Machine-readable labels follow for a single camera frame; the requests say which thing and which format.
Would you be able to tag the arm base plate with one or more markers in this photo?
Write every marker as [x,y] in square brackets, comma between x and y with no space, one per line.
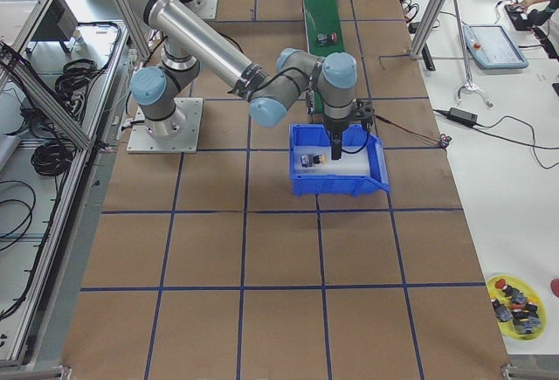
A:
[205,9]
[178,134]

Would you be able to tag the white foam pad destination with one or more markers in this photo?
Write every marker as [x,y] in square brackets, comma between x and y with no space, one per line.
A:
[348,165]

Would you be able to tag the red mushroom push button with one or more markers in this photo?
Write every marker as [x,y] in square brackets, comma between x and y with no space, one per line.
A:
[326,39]

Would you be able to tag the aluminium frame post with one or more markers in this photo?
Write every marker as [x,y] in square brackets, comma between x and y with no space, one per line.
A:
[428,20]

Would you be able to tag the yellow plate of buttons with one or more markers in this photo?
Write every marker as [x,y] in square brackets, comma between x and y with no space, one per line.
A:
[517,307]

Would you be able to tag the blue destination bin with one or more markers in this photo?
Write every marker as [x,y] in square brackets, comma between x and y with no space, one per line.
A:
[355,140]

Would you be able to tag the blue teach pendant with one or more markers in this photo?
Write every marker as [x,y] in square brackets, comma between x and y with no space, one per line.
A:
[493,48]

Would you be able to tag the green conveyor belt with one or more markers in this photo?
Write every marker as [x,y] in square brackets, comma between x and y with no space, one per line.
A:
[323,22]

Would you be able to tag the yellow mushroom push button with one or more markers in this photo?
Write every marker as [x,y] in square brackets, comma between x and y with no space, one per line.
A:
[311,160]

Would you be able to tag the black power adapter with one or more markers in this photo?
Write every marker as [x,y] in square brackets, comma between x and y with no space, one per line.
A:
[462,117]

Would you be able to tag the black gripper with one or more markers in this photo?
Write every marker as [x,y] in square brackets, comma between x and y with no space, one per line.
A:
[335,127]

